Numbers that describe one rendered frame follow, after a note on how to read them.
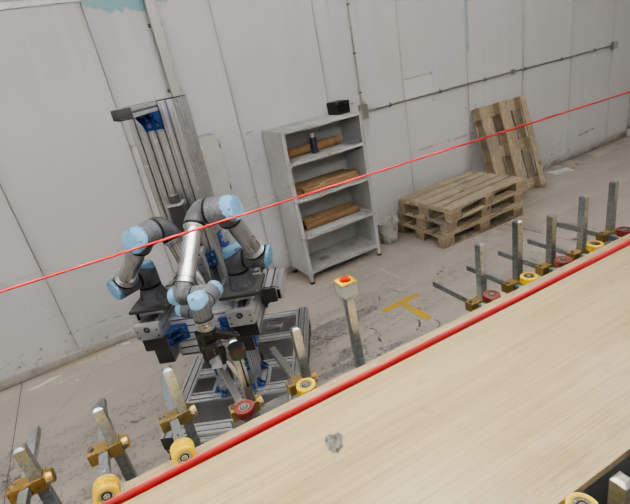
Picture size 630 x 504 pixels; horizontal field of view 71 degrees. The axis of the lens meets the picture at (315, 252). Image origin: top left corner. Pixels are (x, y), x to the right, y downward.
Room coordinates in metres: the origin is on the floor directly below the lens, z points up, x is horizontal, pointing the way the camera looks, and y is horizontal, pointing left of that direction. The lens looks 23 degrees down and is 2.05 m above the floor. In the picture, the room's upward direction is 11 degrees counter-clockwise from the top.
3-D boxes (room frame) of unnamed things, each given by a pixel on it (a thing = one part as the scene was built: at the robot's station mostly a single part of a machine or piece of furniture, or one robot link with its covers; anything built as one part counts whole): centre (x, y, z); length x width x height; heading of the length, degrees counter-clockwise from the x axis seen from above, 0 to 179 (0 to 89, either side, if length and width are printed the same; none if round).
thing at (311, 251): (4.41, -0.22, 0.78); 0.90 x 0.45 x 1.55; 115
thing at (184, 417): (1.32, 0.63, 0.95); 0.14 x 0.06 x 0.05; 112
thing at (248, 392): (1.43, 0.37, 0.93); 0.04 x 0.04 x 0.48; 22
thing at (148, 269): (2.19, 0.92, 1.21); 0.13 x 0.12 x 0.14; 144
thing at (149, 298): (2.20, 0.92, 1.09); 0.15 x 0.15 x 0.10
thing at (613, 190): (2.27, -1.71, 0.92); 0.04 x 0.04 x 0.48; 22
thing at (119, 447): (1.23, 0.86, 0.95); 0.14 x 0.06 x 0.05; 112
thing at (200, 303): (1.50, 0.47, 1.29); 0.09 x 0.08 x 0.11; 164
